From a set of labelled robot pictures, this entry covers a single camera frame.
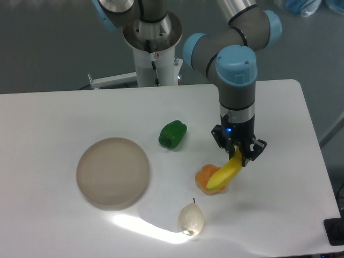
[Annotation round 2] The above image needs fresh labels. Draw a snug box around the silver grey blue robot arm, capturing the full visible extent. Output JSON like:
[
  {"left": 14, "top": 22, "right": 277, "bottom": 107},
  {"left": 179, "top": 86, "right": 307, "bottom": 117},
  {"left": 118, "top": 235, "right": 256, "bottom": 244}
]
[{"left": 94, "top": 1, "right": 282, "bottom": 166}]

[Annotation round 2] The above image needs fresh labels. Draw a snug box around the white metal frame bar left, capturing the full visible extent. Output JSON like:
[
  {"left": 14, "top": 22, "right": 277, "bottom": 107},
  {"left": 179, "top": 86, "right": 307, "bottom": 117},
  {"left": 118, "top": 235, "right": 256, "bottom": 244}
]
[{"left": 88, "top": 72, "right": 137, "bottom": 89}]

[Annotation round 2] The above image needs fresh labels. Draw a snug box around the pale white pear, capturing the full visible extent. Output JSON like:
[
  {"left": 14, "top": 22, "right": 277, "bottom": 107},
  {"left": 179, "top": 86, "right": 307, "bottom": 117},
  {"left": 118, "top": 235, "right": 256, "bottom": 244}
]
[{"left": 177, "top": 199, "right": 205, "bottom": 237}]

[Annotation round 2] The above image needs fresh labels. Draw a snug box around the green bell pepper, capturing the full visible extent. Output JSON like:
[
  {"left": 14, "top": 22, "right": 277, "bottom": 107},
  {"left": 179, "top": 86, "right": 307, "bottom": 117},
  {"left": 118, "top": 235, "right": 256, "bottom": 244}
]
[{"left": 158, "top": 120, "right": 187, "bottom": 149}]

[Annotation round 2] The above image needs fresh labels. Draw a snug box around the blue plastic bag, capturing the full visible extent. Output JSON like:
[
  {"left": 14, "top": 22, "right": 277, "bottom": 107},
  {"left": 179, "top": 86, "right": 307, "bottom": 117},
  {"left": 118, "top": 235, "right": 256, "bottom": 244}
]
[{"left": 274, "top": 0, "right": 321, "bottom": 18}]

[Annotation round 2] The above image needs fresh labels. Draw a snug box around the beige round plate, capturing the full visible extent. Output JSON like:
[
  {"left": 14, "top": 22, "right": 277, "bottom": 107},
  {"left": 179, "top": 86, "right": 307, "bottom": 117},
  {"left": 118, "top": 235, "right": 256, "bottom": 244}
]
[{"left": 76, "top": 138, "right": 151, "bottom": 211}]

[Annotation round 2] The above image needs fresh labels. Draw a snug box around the orange knotted bread roll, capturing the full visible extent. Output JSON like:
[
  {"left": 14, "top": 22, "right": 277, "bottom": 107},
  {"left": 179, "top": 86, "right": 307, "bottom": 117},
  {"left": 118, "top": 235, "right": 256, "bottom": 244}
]
[{"left": 195, "top": 164, "right": 227, "bottom": 195}]

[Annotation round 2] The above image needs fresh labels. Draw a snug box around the black box at table edge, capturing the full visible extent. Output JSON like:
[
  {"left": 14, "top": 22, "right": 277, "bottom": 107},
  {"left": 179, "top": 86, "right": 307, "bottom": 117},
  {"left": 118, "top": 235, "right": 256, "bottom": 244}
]
[{"left": 324, "top": 218, "right": 343, "bottom": 246}]

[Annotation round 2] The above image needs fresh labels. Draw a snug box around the grey metal leg right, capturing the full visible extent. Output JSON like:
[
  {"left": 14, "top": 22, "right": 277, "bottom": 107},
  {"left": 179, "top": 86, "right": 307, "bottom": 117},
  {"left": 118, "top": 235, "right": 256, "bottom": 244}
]
[{"left": 318, "top": 112, "right": 343, "bottom": 148}]

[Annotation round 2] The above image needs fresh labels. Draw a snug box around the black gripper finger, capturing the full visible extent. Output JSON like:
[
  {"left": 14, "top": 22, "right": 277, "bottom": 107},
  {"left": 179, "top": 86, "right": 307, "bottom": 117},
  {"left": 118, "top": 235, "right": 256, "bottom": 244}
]
[
  {"left": 211, "top": 125, "right": 235, "bottom": 160},
  {"left": 240, "top": 137, "right": 267, "bottom": 167}
]

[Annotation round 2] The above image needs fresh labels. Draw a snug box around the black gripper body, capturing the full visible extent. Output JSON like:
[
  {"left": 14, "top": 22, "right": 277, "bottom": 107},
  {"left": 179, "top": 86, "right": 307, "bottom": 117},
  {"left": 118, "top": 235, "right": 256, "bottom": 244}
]
[{"left": 221, "top": 115, "right": 255, "bottom": 146}]

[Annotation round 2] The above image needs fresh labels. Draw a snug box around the yellow banana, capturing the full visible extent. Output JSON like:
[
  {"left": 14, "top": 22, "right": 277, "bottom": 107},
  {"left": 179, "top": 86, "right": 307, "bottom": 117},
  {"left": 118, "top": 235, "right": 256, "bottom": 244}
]
[{"left": 206, "top": 147, "right": 242, "bottom": 191}]

